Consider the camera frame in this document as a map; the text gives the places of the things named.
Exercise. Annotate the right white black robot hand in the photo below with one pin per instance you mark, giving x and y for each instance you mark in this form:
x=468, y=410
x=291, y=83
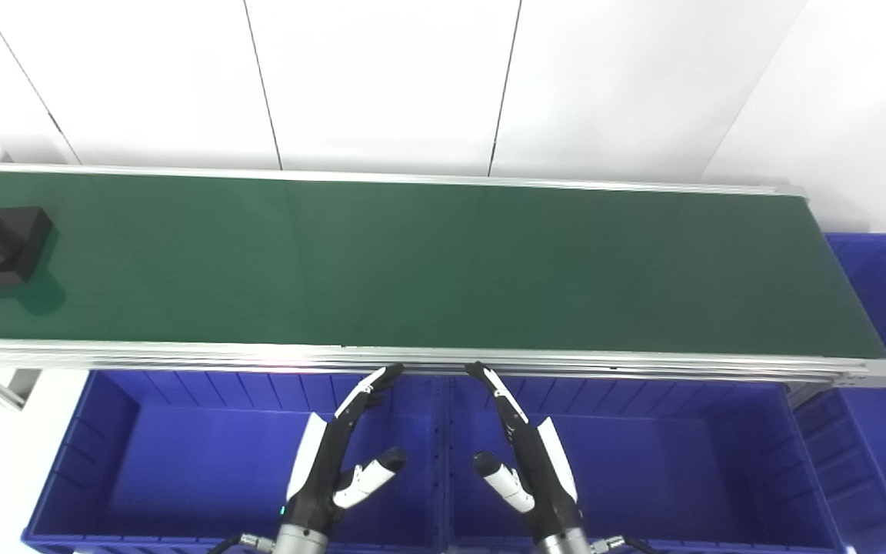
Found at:
x=543, y=477

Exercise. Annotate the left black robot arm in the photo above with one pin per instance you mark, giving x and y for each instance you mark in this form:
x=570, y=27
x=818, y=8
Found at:
x=301, y=540

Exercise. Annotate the green conveyor belt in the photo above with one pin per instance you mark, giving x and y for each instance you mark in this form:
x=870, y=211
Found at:
x=412, y=355
x=428, y=261

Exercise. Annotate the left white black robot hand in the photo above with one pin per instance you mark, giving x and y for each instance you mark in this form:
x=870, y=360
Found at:
x=320, y=469

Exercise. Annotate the black cylinder block part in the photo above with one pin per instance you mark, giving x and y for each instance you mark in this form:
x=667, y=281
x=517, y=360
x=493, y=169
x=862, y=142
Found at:
x=4, y=246

